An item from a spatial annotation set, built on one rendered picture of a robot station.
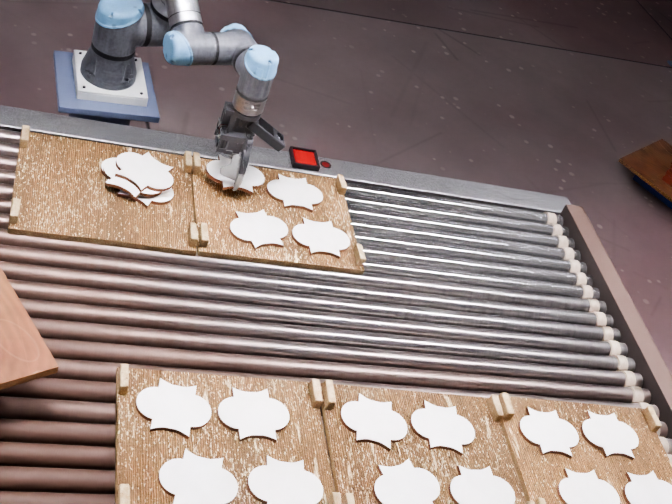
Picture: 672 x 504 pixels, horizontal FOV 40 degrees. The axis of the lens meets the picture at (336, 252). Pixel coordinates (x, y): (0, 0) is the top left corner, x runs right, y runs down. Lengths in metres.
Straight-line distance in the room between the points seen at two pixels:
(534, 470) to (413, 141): 2.80
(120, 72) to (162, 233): 0.61
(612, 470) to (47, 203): 1.38
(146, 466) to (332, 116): 3.04
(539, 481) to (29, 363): 1.05
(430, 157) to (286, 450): 2.91
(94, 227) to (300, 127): 2.36
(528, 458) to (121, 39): 1.47
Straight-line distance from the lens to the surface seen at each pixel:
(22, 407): 1.82
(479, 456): 2.02
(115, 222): 2.17
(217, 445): 1.81
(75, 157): 2.33
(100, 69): 2.63
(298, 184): 2.43
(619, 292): 2.64
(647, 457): 2.27
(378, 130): 4.60
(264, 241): 2.22
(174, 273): 2.12
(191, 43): 2.15
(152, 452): 1.77
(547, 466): 2.09
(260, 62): 2.12
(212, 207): 2.28
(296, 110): 4.50
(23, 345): 1.75
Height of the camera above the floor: 2.37
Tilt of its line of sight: 39 degrees down
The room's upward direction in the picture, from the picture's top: 24 degrees clockwise
